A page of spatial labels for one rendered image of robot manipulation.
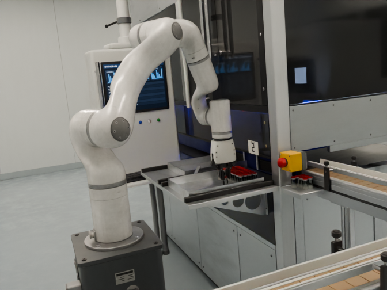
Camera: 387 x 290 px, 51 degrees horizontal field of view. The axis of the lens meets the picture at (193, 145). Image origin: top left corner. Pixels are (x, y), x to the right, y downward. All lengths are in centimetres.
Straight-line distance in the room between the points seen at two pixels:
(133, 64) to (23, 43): 569
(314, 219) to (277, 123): 47
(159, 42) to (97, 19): 579
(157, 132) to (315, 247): 118
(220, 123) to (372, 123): 71
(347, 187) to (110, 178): 84
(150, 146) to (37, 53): 466
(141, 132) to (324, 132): 114
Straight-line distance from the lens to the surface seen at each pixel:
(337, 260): 93
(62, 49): 698
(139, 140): 248
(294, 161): 161
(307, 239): 187
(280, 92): 165
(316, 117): 176
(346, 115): 187
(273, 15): 165
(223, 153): 167
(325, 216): 189
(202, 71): 156
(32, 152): 700
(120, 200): 128
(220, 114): 163
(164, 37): 134
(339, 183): 158
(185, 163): 220
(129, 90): 128
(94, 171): 126
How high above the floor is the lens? 136
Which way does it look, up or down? 10 degrees down
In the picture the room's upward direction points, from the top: 5 degrees counter-clockwise
